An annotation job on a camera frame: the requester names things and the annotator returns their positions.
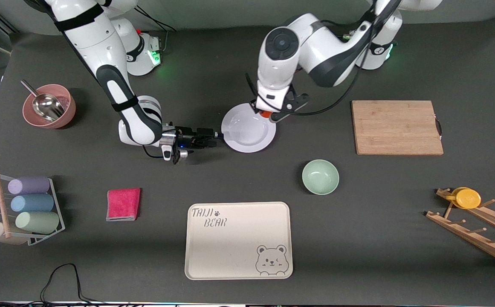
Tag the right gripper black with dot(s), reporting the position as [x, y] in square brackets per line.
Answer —
[186, 140]

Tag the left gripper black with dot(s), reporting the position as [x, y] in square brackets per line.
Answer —
[253, 105]

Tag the orange fruit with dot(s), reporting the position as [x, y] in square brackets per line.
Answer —
[265, 114]

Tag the white round plate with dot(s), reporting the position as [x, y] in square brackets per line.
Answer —
[247, 130]

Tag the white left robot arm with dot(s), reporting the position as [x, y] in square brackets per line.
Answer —
[315, 38]

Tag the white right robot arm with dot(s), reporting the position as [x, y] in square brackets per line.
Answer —
[98, 47]

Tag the light green bowl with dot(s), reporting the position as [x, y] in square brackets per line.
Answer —
[320, 177]

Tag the pink folded cloth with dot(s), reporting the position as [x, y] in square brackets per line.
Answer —
[123, 204]

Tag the cream bear print tray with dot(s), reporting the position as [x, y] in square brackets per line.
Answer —
[234, 247]

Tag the wooden cutting board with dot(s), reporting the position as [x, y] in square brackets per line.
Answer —
[383, 128]

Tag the pink bowl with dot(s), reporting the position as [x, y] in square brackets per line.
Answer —
[66, 111]

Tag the metal scoop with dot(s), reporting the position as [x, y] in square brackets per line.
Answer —
[47, 105]

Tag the purple cup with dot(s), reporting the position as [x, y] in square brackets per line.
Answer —
[29, 185]

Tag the blue cup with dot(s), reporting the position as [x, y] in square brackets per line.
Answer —
[32, 203]

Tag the green cup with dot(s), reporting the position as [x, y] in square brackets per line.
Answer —
[37, 222]

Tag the wooden rack dowel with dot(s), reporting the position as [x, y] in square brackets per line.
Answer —
[1, 200]

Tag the yellow mug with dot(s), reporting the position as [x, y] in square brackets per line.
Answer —
[467, 198]

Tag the wooden peg mug rack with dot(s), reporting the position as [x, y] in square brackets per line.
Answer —
[477, 236]

